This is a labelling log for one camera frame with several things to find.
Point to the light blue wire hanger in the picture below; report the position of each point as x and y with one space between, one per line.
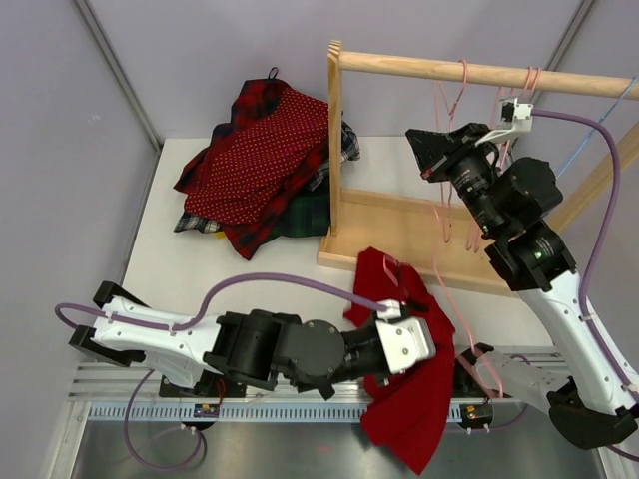
565 165

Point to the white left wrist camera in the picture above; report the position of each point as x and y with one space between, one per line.
405 339

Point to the wooden clothes rack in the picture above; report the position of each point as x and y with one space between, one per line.
437 237

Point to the pink hanger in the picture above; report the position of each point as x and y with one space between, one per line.
392 268
526 95
499 115
440 98

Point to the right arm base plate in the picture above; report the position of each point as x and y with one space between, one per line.
464 385

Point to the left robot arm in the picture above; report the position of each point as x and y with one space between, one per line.
252 349

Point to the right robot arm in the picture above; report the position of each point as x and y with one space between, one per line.
594 405

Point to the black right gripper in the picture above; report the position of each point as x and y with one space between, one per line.
464 149

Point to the red polka dot skirt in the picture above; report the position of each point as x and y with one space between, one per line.
278 154

